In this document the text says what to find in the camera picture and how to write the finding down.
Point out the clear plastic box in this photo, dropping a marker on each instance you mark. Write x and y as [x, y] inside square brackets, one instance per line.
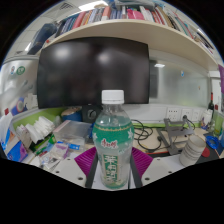
[73, 130]

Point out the purple hanging flag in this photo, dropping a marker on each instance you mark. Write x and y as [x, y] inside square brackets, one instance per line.
[221, 78]

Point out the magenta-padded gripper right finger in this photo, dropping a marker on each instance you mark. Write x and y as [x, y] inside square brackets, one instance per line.
[156, 168]

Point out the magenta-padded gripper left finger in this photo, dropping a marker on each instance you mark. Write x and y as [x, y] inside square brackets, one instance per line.
[71, 168]

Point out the flat round red coaster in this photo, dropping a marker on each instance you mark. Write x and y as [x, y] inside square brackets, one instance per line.
[206, 152]

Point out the white ribbed cup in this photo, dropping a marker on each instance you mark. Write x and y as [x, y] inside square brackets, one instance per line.
[191, 150]

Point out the black computer monitor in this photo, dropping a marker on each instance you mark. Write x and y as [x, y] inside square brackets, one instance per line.
[90, 70]

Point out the green-labelled clear drink bottle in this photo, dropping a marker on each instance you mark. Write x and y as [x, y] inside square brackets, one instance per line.
[113, 143]

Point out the beige shelf with books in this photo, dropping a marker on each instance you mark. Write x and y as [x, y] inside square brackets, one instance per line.
[133, 26]

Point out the grey metal laptop stand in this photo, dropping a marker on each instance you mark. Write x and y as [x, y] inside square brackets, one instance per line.
[175, 133]

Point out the white tissue stack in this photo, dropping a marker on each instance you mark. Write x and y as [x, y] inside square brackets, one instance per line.
[40, 128]

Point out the white wall socket strip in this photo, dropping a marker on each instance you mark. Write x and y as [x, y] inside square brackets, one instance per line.
[181, 114]

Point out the black desk mat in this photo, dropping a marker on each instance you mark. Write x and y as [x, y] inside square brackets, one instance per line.
[204, 161]

